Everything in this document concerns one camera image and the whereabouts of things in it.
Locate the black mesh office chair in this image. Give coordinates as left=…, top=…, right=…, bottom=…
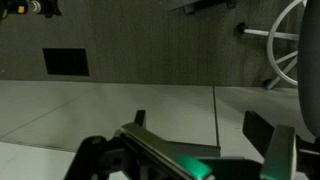
left=236, top=0, right=320, bottom=139

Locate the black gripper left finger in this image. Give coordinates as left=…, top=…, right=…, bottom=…
left=63, top=110, right=216, bottom=180

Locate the black floor panel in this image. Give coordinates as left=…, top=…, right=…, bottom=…
left=42, top=48, right=90, bottom=77

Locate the white whiteboard panel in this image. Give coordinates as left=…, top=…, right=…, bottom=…
left=0, top=141, right=134, bottom=180

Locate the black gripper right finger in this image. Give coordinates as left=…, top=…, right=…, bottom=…
left=242, top=110, right=320, bottom=180

